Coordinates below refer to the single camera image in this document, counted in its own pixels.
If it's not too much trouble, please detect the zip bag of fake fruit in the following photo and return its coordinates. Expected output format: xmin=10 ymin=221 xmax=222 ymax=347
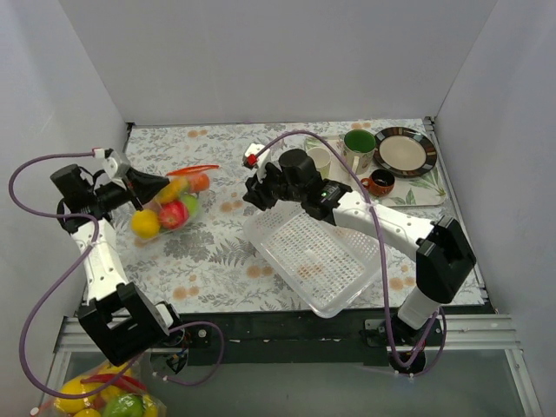
xmin=129 ymin=164 xmax=220 ymax=242

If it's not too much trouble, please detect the white plastic basket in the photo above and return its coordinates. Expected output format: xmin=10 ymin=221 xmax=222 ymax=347
xmin=243 ymin=202 xmax=381 ymax=319

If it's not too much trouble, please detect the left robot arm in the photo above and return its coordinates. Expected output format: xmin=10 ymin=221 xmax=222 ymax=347
xmin=50 ymin=164 xmax=185 ymax=365

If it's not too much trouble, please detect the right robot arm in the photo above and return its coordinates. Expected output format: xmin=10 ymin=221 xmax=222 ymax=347
xmin=243 ymin=143 xmax=476 ymax=346

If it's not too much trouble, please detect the cream mug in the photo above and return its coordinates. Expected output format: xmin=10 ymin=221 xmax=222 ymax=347
xmin=307 ymin=147 xmax=331 ymax=179

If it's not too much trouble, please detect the green inside floral mug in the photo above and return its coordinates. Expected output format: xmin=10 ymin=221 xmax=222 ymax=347
xmin=341 ymin=129 xmax=376 ymax=175

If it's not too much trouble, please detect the small brown cup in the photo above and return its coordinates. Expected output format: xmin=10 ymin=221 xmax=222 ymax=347
xmin=361 ymin=169 xmax=395 ymax=197

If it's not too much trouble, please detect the floral table mat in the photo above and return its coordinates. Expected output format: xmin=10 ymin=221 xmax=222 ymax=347
xmin=113 ymin=119 xmax=430 ymax=314

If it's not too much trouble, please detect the striped rim plate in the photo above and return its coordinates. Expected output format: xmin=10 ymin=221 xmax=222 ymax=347
xmin=374 ymin=127 xmax=438 ymax=178

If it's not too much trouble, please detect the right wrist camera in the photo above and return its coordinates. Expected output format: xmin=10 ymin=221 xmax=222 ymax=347
xmin=242 ymin=143 xmax=270 ymax=179

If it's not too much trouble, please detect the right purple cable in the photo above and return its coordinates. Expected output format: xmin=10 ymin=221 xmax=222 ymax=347
xmin=247 ymin=129 xmax=447 ymax=377

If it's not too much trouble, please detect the purple cable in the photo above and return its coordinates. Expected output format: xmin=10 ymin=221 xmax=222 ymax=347
xmin=247 ymin=129 xmax=447 ymax=377
xmin=7 ymin=149 xmax=225 ymax=400

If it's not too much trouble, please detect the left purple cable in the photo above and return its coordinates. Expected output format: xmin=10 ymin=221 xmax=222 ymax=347
xmin=7 ymin=149 xmax=225 ymax=400

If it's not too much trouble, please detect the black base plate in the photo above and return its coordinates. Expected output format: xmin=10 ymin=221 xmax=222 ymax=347
xmin=77 ymin=299 xmax=496 ymax=368

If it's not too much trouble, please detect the aluminium front rail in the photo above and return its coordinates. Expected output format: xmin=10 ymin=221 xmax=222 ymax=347
xmin=55 ymin=314 xmax=522 ymax=353

